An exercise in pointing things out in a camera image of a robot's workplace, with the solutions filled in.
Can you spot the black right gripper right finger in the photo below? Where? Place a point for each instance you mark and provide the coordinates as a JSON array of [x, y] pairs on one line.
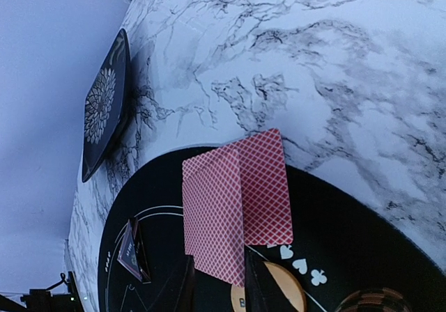
[[262, 292]]

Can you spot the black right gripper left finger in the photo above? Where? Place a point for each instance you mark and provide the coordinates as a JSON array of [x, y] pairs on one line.
[[183, 285]]

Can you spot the orange big blind button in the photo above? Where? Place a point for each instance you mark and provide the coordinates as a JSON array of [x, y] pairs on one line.
[[289, 285]]

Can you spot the red triangular all-in marker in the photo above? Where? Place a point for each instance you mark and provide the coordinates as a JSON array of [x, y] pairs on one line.
[[132, 254]]

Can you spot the red playing card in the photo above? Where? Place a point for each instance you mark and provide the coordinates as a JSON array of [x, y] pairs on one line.
[[267, 218], [213, 215]]

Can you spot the white red poker chip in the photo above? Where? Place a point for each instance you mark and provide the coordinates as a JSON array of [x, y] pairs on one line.
[[374, 299]]

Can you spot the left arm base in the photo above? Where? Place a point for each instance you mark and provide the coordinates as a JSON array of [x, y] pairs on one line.
[[43, 300]]

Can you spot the round black poker mat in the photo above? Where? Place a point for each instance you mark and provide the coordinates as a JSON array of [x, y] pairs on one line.
[[340, 246]]

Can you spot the black floral patterned pouch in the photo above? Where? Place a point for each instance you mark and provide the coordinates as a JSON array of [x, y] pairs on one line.
[[106, 106]]

